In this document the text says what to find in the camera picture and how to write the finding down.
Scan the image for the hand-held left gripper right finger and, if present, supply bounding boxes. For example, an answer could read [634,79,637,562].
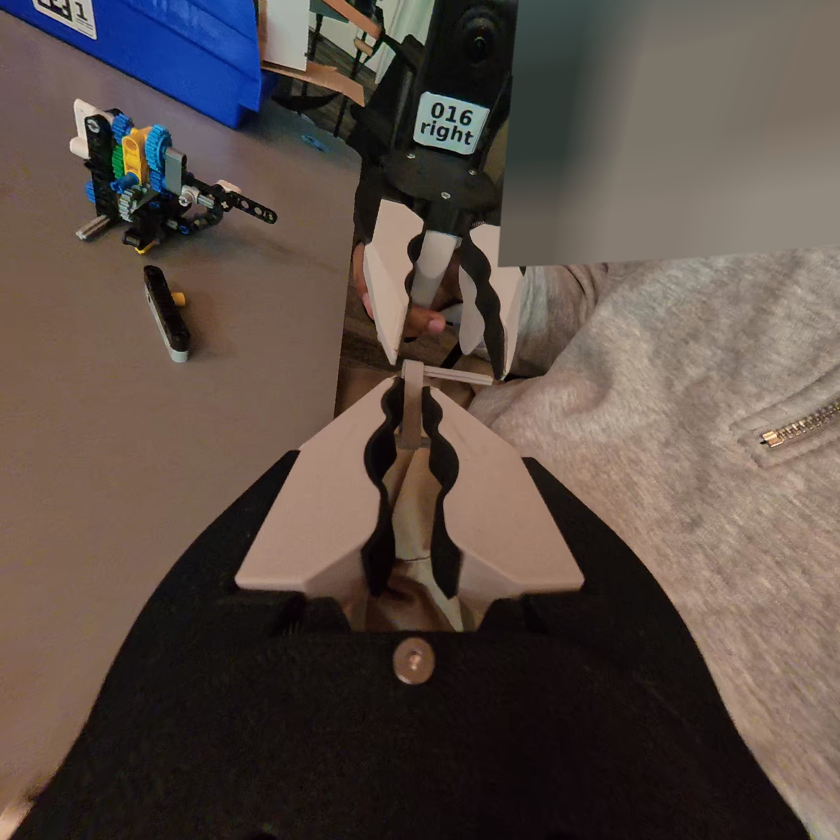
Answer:
[420,386,585,601]

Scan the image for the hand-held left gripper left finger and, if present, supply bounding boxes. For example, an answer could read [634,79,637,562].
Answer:
[235,377,403,601]

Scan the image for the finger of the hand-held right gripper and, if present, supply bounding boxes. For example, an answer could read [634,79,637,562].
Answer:
[363,199,427,367]
[456,223,527,382]

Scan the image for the grey lego beam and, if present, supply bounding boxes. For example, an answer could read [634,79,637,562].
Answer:
[402,360,427,450]

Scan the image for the person's right forearm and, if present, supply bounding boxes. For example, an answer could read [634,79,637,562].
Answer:
[511,262,614,382]

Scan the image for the black lego beam with pin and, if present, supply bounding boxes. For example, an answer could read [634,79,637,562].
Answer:
[143,264,192,364]

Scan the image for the colourful lego gear model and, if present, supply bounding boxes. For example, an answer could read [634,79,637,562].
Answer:
[69,98,278,256]

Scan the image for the beige trousers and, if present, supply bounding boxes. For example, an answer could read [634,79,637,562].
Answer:
[354,387,473,632]

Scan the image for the blue plastic bin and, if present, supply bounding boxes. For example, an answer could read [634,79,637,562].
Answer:
[0,0,278,130]

